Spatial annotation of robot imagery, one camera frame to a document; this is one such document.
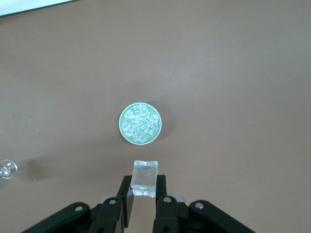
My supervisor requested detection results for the clear cut wine glass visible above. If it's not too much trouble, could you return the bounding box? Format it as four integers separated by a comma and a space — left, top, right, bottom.
0, 159, 19, 180

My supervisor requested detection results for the clear acrylic ice cube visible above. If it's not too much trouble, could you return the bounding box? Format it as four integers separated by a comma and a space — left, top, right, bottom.
130, 159, 159, 197

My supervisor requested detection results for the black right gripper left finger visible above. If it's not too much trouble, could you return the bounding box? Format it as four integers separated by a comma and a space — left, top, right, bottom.
23, 175, 135, 233

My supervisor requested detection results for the pale green round bowl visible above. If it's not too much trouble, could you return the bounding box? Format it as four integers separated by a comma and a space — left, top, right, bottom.
119, 102, 163, 146

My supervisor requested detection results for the pile of clear ice cubes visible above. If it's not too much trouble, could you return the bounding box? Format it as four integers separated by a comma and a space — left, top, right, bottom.
122, 103, 160, 143

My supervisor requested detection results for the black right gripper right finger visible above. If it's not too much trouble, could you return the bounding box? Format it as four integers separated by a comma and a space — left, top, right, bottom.
152, 174, 255, 233

